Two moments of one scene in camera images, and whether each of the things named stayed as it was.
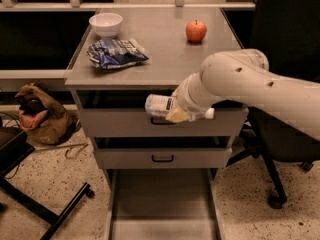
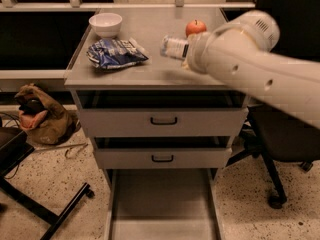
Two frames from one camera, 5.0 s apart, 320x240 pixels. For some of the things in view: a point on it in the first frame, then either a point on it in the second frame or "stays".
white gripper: [185, 99] to [197, 54]
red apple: [195, 31] stays
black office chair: [284, 24] stays
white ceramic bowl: [106, 24] stays
